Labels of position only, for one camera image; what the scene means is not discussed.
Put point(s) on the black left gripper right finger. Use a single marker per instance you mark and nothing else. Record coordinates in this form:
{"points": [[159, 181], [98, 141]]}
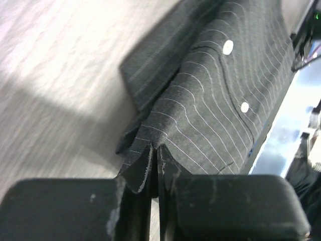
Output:
{"points": [[226, 207]]}

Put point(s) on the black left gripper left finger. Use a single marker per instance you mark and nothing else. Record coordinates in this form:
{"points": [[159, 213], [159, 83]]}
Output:
{"points": [[81, 209]]}

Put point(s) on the dark pinstriped long sleeve shirt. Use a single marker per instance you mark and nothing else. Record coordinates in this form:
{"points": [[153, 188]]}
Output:
{"points": [[205, 81]]}

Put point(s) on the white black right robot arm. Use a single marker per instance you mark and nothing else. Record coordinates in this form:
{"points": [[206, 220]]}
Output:
{"points": [[306, 33]]}

